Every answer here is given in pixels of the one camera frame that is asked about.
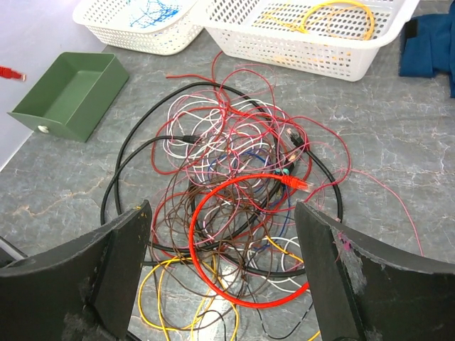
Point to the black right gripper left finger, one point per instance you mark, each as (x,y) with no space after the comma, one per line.
(84,289)

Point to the green plastic tray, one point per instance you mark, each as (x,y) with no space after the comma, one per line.
(73,95)

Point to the rounded white perforated basket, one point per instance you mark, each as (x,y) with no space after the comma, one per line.
(155,27)

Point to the red ethernet cable large loop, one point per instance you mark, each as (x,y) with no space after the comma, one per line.
(287,180)

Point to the rectangular white perforated basket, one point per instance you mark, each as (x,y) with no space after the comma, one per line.
(338,39)

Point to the blue and black garment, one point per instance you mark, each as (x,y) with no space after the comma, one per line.
(427,46)

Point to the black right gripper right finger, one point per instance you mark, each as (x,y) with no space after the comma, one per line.
(364,289)

